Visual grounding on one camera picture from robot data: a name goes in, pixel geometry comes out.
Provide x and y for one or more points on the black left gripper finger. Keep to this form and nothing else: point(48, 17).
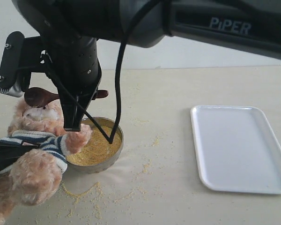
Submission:
point(10, 152)

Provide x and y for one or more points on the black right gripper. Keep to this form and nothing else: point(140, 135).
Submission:
point(77, 73)

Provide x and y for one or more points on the beige teddy bear striped sweater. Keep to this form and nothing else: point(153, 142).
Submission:
point(35, 176)

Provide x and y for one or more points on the dark red wooden spoon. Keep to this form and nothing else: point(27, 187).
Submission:
point(37, 97)

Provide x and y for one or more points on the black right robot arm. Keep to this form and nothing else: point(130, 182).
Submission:
point(70, 29)

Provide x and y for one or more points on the yellow millet grains in bowl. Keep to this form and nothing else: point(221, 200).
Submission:
point(96, 151)

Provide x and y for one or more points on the stainless steel bowl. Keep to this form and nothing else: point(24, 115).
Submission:
point(104, 165)

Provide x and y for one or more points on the white plastic tray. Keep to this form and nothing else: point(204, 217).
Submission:
point(236, 149)

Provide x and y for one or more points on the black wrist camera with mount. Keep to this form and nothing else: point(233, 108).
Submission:
point(21, 57)

